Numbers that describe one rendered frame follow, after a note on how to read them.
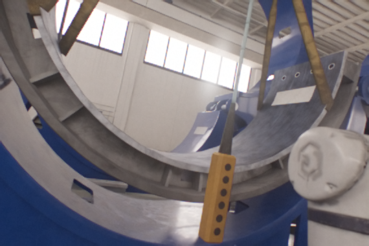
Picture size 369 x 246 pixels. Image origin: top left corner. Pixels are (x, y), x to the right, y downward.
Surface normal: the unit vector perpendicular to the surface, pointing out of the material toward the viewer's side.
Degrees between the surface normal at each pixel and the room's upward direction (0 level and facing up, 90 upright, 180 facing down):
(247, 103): 90
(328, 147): 86
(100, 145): 90
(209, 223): 90
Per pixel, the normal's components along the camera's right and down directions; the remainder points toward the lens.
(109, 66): 0.37, -0.01
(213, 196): -0.38, -0.15
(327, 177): -0.96, -0.26
